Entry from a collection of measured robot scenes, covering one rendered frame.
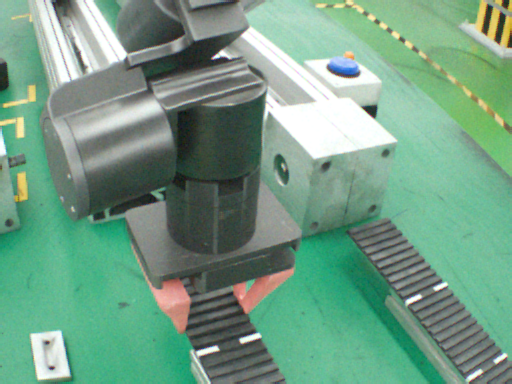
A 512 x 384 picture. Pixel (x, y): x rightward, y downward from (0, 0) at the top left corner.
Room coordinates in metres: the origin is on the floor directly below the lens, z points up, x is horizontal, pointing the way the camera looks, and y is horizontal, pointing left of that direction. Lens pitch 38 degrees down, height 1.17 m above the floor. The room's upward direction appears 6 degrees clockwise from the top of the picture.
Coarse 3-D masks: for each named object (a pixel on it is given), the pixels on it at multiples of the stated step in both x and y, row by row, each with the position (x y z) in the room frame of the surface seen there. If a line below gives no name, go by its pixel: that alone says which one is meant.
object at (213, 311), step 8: (232, 296) 0.31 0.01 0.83; (208, 304) 0.30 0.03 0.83; (216, 304) 0.30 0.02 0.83; (224, 304) 0.30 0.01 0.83; (232, 304) 0.30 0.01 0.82; (192, 312) 0.29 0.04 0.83; (200, 312) 0.29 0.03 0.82; (208, 312) 0.29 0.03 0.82; (216, 312) 0.29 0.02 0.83; (224, 312) 0.29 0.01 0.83; (232, 312) 0.29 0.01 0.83; (240, 312) 0.29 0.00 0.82; (192, 320) 0.28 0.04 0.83; (200, 320) 0.28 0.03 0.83; (208, 320) 0.28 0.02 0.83; (216, 320) 0.28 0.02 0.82
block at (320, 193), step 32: (288, 128) 0.48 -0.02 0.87; (320, 128) 0.49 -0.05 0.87; (352, 128) 0.50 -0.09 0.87; (288, 160) 0.47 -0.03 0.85; (320, 160) 0.44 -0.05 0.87; (352, 160) 0.46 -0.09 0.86; (384, 160) 0.48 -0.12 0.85; (288, 192) 0.46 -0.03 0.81; (320, 192) 0.44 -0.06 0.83; (352, 192) 0.46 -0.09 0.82; (384, 192) 0.48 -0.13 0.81; (320, 224) 0.45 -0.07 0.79
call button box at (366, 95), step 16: (304, 64) 0.72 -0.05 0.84; (320, 64) 0.72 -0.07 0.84; (320, 80) 0.68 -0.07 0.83; (336, 80) 0.67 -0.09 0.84; (352, 80) 0.68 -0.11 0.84; (368, 80) 0.69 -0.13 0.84; (336, 96) 0.65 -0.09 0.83; (352, 96) 0.67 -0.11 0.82; (368, 96) 0.68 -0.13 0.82; (368, 112) 0.68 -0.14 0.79
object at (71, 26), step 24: (48, 0) 0.88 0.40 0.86; (72, 0) 0.92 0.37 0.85; (48, 24) 0.75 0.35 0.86; (72, 24) 0.82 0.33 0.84; (96, 24) 0.75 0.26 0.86; (48, 48) 0.67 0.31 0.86; (72, 48) 0.72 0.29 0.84; (96, 48) 0.70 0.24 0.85; (120, 48) 0.66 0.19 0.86; (48, 72) 0.69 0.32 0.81; (72, 72) 0.59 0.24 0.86; (96, 216) 0.43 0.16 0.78; (120, 216) 0.43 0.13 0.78
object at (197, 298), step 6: (192, 288) 0.31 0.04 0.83; (228, 288) 0.32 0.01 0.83; (192, 294) 0.31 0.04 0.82; (198, 294) 0.31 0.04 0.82; (204, 294) 0.31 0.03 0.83; (210, 294) 0.31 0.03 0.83; (216, 294) 0.31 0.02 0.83; (222, 294) 0.31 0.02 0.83; (228, 294) 0.31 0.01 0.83; (234, 294) 0.31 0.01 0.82; (192, 300) 0.30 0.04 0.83; (198, 300) 0.30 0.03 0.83; (204, 300) 0.30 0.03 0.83; (210, 300) 0.30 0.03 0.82; (216, 300) 0.30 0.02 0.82; (192, 306) 0.29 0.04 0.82
